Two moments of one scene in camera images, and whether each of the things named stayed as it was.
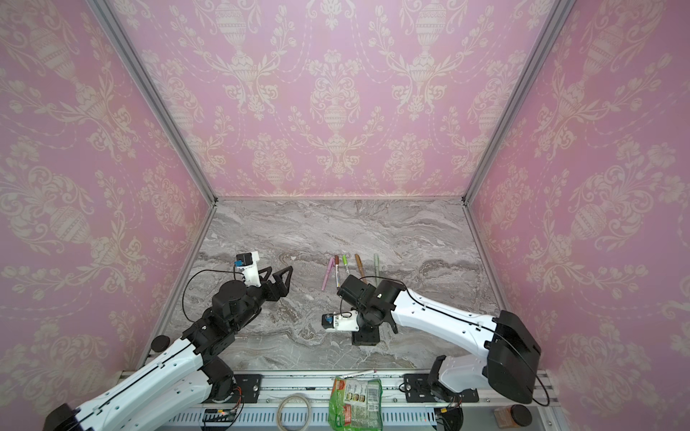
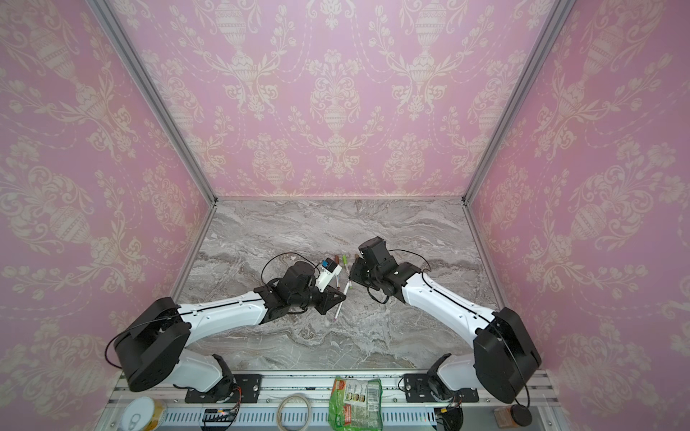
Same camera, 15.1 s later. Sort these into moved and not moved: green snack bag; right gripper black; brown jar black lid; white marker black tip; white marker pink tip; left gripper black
Moved: white marker pink tip; right gripper black; left gripper black
Not moved: white marker black tip; brown jar black lid; green snack bag
